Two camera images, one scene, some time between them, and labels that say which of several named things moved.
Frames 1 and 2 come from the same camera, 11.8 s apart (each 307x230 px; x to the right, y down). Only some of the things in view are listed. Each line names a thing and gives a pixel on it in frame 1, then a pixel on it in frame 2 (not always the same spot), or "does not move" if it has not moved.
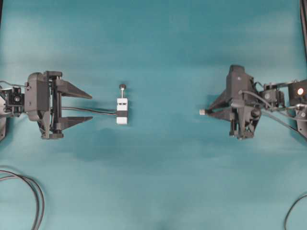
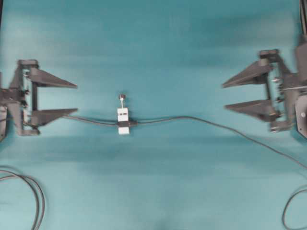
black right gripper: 243,119 -> 286,84
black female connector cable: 118,113 -> 119,124
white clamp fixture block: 122,111 -> 123,116
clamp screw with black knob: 122,87 -> 122,97
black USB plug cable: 205,111 -> 220,126
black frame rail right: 303,7 does not move
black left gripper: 52,130 -> 13,98
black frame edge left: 1,6 does not move
